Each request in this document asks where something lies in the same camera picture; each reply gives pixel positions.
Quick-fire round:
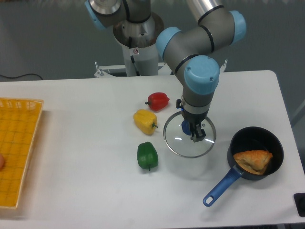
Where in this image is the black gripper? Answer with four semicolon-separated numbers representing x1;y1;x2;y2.
176;98;209;142

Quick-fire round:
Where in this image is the glass lid blue knob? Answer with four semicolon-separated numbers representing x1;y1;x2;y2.
163;112;216;158

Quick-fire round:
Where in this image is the dark pot blue handle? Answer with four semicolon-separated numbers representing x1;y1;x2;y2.
203;126;284;207

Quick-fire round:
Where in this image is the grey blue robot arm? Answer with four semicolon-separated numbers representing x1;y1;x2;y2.
85;0;246;142

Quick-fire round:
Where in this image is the red bell pepper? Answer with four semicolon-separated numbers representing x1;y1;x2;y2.
145;92;170;112

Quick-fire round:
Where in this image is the yellow bell pepper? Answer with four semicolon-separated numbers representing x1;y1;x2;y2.
133;109;158;135

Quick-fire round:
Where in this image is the green bell pepper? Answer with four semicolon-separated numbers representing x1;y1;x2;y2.
137;142;159;171

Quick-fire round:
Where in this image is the golden pastry turnover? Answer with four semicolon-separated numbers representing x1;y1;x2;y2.
233;150;273;175

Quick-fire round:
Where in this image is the black box table corner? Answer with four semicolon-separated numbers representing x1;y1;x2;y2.
294;193;305;217

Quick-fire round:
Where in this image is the yellow woven basket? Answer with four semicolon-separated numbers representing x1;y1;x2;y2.
0;97;44;209

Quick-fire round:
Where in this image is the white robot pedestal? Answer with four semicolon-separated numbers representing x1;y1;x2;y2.
88;1;235;76

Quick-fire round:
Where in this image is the black cable on floor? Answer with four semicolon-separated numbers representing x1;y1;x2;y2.
0;73;44;80

